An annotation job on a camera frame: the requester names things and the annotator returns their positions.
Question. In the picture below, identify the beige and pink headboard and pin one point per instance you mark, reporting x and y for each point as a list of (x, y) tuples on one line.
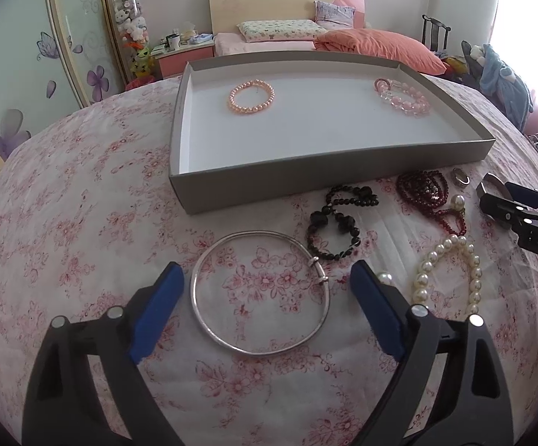
[(269, 0)]

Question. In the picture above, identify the flower print sliding wardrobe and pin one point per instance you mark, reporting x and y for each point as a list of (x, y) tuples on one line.
[(27, 55)]

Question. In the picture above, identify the grey office chair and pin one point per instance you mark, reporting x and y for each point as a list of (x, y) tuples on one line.
[(467, 53)]

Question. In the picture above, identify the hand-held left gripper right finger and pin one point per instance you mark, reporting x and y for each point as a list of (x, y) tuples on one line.
[(375, 306)]

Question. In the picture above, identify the black and white mug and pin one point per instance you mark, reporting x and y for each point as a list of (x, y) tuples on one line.
[(173, 42)]

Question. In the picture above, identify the bed with pink sheet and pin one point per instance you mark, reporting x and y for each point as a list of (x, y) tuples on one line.
[(259, 46)]

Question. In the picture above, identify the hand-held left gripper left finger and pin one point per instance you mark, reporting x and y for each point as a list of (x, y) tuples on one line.
[(157, 311)]

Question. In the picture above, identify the blue plush robe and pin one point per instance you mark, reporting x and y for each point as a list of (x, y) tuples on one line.
[(501, 79)]

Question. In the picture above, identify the folded salmon pink quilt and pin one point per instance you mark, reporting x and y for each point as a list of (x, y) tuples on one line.
[(375, 46)]

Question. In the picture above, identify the dark wooden chair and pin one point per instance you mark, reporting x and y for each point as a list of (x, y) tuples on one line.
[(436, 32)]

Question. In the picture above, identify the silver bangle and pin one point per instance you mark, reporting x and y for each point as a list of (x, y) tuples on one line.
[(194, 297)]

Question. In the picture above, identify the purple print pillow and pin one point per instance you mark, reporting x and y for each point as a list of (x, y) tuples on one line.
[(336, 15)]

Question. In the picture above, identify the pink floral tablecloth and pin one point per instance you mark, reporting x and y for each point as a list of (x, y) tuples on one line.
[(87, 241)]

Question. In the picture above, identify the grey cardboard tray box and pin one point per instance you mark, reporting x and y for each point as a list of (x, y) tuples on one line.
[(320, 139)]

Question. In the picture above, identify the floral print pillow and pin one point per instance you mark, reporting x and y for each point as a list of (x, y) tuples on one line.
[(280, 30)]

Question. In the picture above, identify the clear plush toy display tube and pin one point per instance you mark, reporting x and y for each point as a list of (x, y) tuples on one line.
[(131, 28)]

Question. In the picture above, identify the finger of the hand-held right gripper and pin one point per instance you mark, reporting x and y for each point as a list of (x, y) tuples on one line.
[(522, 193), (496, 208)]

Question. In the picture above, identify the white pearl earring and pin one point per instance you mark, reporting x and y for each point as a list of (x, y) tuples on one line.
[(385, 278), (458, 202)]

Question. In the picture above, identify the pink and beige nightstand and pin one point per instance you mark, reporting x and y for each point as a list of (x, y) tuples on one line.
[(183, 60)]

